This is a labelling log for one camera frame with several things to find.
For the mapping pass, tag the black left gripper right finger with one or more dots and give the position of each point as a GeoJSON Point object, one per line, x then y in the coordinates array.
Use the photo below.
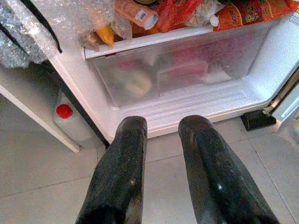
{"type": "Point", "coordinates": [215, 168]}

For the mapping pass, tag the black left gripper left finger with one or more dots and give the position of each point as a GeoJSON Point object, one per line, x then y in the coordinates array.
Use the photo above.
{"type": "Point", "coordinates": [119, 168]}

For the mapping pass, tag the black fridge white interior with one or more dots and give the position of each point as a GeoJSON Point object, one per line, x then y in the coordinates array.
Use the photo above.
{"type": "Point", "coordinates": [268, 70]}

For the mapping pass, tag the black fridge foot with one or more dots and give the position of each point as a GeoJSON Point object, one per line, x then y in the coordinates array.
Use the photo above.
{"type": "Point", "coordinates": [257, 120]}

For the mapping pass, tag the white jug red cap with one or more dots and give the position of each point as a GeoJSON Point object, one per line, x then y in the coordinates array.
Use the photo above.
{"type": "Point", "coordinates": [72, 126]}

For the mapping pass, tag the pale round food pack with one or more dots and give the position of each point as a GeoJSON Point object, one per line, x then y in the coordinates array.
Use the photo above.
{"type": "Point", "coordinates": [135, 81]}

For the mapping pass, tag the frosted crisper drawer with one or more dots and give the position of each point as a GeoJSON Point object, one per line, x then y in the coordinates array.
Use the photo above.
{"type": "Point", "coordinates": [182, 79]}

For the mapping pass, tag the red flat box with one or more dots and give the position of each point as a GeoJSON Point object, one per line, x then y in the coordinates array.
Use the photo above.
{"type": "Point", "coordinates": [182, 70]}

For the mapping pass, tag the white crisper cover shelf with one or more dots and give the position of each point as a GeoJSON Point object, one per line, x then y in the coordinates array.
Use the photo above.
{"type": "Point", "coordinates": [151, 39]}

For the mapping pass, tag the clear spice bag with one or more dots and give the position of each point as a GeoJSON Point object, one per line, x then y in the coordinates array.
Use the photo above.
{"type": "Point", "coordinates": [105, 35]}

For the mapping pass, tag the clear bag of nuts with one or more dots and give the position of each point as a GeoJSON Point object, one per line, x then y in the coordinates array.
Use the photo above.
{"type": "Point", "coordinates": [203, 14]}

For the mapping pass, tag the orange red snack bag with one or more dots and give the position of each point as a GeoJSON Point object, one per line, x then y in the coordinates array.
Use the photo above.
{"type": "Point", "coordinates": [177, 16]}

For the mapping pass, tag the red printed snack bag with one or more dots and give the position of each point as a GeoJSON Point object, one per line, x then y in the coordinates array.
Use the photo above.
{"type": "Point", "coordinates": [252, 15]}

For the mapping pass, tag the clear bubble wrap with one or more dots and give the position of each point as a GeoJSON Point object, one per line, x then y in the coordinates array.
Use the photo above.
{"type": "Point", "coordinates": [21, 35]}

